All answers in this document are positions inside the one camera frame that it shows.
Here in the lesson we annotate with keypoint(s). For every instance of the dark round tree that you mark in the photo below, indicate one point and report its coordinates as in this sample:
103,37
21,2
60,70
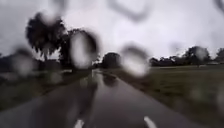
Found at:
110,60

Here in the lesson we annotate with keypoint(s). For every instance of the wet grey asphalt road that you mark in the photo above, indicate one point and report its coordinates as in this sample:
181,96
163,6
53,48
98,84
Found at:
113,103

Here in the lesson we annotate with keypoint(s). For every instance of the large dark tree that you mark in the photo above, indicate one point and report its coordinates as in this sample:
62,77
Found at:
65,48
45,35

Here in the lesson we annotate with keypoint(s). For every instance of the robot's own part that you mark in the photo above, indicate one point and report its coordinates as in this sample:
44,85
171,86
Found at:
149,122
78,124

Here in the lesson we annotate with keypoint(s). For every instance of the row of dark trees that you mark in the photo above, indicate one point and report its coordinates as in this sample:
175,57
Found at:
186,58
13,63

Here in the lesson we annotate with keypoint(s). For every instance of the grass field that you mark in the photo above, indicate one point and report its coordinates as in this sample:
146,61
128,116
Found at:
186,83

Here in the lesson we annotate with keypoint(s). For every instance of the grass verge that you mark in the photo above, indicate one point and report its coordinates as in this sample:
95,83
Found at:
20,90

